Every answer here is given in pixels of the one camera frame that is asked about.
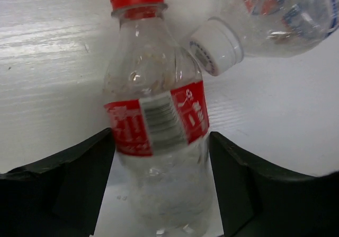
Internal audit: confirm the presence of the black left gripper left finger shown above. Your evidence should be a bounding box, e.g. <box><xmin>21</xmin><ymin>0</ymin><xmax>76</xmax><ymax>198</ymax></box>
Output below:
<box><xmin>1</xmin><ymin>128</ymin><xmax>115</xmax><ymax>236</ymax></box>

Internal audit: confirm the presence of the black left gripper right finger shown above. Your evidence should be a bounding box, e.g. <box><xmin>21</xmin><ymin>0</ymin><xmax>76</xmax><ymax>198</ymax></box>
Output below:
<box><xmin>209</xmin><ymin>132</ymin><xmax>338</xmax><ymax>236</ymax></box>

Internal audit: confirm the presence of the clear bottle blue white label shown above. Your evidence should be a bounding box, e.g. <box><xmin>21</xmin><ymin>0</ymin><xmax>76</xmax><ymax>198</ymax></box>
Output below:
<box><xmin>189</xmin><ymin>0</ymin><xmax>338</xmax><ymax>76</ymax></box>

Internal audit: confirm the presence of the red cap bottle red label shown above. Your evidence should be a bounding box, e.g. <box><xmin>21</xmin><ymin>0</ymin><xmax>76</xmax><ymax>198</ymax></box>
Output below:
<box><xmin>103</xmin><ymin>0</ymin><xmax>212</xmax><ymax>236</ymax></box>

